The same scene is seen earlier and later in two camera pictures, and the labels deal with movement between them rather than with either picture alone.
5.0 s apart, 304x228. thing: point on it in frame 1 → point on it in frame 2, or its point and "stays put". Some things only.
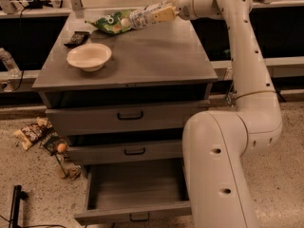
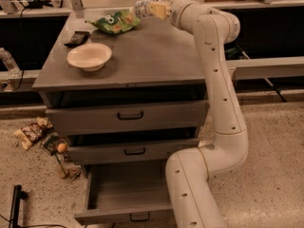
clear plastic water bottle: x=143 y=17 → x=142 y=7
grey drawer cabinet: x=123 y=100 stays put
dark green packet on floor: x=50 y=140 stays put
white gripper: x=184 y=6 → x=176 y=12
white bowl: x=89 y=57 stays put
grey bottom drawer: x=135 y=189 stays put
